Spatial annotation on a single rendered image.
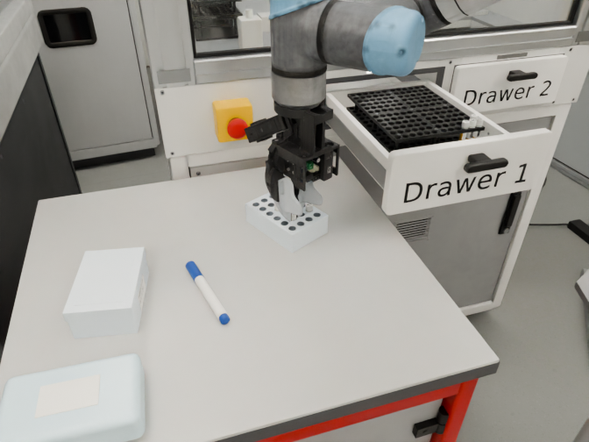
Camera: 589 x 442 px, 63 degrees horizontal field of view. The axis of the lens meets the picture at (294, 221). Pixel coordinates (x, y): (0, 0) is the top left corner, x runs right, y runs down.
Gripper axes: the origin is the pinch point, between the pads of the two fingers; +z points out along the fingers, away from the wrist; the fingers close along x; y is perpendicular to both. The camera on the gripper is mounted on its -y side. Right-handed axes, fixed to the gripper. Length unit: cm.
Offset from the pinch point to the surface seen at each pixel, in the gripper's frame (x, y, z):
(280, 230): -3.2, 1.3, 1.8
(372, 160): 15.6, 3.8, -5.4
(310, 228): 1.1, 3.9, 2.1
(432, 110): 34.2, 2.4, -8.8
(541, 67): 72, 5, -9
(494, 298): 83, 8, 70
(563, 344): 93, 30, 81
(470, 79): 55, -2, -9
